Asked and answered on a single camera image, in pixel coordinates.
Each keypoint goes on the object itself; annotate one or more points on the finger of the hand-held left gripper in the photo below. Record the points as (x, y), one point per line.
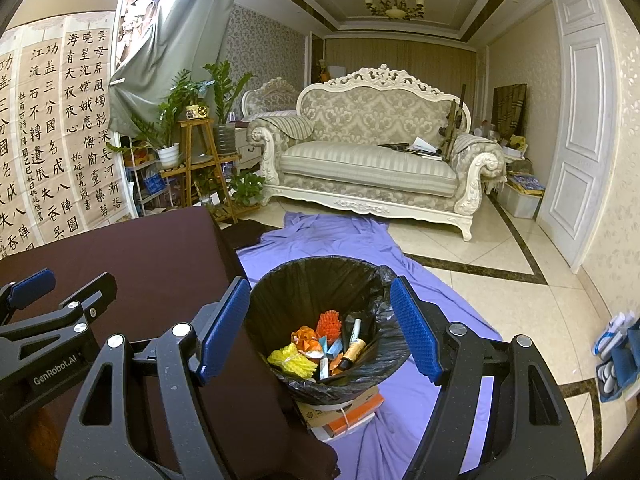
(90, 297)
(32, 282)

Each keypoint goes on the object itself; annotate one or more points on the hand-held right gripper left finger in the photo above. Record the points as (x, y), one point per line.
(225, 330)

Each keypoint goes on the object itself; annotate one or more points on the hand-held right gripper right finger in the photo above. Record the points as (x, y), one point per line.
(415, 330)

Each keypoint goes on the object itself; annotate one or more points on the white marker pen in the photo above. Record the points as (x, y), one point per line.
(356, 332)

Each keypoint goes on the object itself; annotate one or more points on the gold label glass bottle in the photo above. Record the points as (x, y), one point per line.
(352, 352)

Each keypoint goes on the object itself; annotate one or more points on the yellow foam fruit net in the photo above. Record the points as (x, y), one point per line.
(290, 360)

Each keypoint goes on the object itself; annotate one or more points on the orange plastic wrapper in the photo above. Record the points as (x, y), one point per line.
(306, 340)

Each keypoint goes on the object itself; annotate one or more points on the bin with black bag liner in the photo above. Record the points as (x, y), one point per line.
(300, 290)

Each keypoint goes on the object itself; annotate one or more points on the red foam net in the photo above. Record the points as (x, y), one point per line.
(329, 324)

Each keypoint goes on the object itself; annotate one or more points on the purple floor cloth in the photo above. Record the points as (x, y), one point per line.
(350, 240)

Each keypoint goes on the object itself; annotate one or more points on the cardboard box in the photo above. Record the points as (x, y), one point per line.
(320, 414)

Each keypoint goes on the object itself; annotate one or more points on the metal shelf rack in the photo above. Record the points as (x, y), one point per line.
(142, 180)

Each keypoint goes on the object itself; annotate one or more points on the small leafy potted plant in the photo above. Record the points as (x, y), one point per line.
(247, 187)

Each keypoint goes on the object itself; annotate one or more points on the plant in white pot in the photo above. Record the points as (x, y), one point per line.
(169, 156)

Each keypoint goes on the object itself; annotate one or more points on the clear plastic storage box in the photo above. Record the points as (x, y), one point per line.
(522, 202)

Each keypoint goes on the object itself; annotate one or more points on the ornate white patterned sofa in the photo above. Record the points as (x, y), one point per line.
(365, 165)

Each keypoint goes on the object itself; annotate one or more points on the pile of papers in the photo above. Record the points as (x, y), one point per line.
(420, 147)

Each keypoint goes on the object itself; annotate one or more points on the white side cabinet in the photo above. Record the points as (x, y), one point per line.
(247, 145)

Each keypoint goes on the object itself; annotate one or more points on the wooden plant stand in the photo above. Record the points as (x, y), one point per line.
(197, 127)

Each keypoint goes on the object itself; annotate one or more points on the blue shoe rack with slippers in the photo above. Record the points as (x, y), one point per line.
(617, 365)

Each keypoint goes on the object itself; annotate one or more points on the toy rifle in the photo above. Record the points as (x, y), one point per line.
(450, 125)

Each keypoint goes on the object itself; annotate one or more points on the gold ornament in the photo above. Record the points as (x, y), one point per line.
(196, 112)

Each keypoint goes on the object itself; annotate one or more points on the dark brown leaning panel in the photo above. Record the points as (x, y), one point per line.
(509, 110)

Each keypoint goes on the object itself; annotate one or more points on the ornate white armchair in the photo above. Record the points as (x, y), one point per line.
(270, 95)

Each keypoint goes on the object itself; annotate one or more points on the tall plant in glass vase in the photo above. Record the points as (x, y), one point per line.
(225, 90)

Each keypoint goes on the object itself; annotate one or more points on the white panelled door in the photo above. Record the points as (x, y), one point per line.
(575, 110)

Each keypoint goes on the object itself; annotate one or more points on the grey curtain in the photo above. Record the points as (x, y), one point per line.
(175, 35)

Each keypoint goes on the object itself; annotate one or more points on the brass chandelier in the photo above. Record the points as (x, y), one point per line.
(395, 10)

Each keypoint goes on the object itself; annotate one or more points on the calligraphy wall hanging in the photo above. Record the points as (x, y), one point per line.
(50, 135)

